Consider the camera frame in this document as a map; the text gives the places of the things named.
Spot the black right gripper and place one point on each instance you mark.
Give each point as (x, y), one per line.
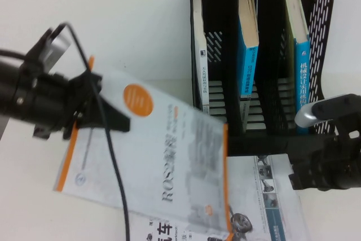
(338, 159)

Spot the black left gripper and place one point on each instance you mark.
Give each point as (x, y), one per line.
(50, 102)

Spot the white book with orange edges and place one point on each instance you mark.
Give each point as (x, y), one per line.
(175, 153)

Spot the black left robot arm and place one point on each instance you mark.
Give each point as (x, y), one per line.
(14, 88)

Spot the black plastic book stand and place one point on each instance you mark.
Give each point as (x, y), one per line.
(253, 145)

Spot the white car picture book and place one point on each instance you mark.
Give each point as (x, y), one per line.
(253, 210)

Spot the thick blue spine book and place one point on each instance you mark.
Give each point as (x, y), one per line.
(301, 77)

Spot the blue book with yellowed pages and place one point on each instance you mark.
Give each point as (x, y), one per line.
(249, 69)

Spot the white spine book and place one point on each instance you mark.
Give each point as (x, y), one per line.
(201, 26)

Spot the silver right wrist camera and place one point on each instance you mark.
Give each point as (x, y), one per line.
(306, 115)

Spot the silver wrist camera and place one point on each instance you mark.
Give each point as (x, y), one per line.
(306, 115)
(55, 50)

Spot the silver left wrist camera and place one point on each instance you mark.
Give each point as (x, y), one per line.
(55, 50)

